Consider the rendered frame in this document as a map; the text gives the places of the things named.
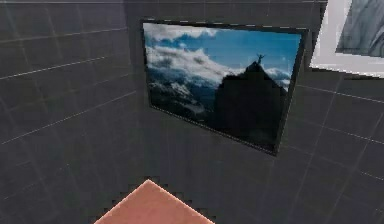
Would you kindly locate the black framed mountain sky picture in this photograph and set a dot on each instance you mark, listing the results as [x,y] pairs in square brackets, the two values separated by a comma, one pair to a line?
[213,73]

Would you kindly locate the white framed grey picture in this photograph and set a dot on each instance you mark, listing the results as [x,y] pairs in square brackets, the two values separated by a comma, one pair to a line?
[336,40]

